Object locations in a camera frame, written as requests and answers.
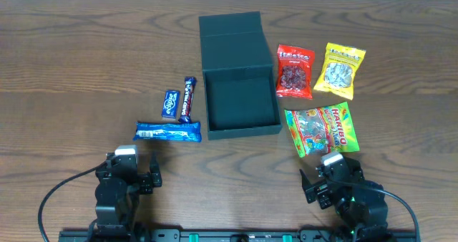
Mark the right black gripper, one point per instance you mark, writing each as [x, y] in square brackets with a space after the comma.
[318, 190]

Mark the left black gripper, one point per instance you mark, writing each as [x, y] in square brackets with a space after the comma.
[142, 178]

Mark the blue Oreo cookie pack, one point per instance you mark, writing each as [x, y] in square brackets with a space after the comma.
[187, 132]

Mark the Haribo gummy worms bag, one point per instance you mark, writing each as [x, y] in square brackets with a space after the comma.
[322, 130]

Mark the blue Eclipse mints box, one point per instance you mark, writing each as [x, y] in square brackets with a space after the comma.
[170, 104]

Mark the Dairy Milk chocolate bar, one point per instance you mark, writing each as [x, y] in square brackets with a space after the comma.
[190, 83]

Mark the red Hacks candy bag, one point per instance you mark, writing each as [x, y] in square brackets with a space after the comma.
[294, 72]

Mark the yellow Hacks candy bag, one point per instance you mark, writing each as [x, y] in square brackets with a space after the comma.
[339, 70]

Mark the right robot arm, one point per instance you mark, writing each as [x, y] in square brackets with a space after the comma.
[356, 200]

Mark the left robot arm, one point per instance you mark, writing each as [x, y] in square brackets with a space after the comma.
[118, 198]

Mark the dark green open box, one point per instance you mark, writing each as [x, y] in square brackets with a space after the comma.
[238, 77]

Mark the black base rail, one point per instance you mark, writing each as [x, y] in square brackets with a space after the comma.
[174, 235]

